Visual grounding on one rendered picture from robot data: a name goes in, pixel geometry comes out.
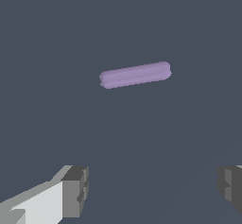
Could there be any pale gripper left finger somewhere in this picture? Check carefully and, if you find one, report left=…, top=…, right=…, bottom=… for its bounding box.
left=0, top=164, right=90, bottom=224

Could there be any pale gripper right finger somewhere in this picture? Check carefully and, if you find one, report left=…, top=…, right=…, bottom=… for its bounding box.
left=216, top=164, right=242, bottom=215

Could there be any purple rounded bar object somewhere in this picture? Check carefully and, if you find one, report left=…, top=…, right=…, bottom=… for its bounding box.
left=98, top=60, right=173, bottom=90

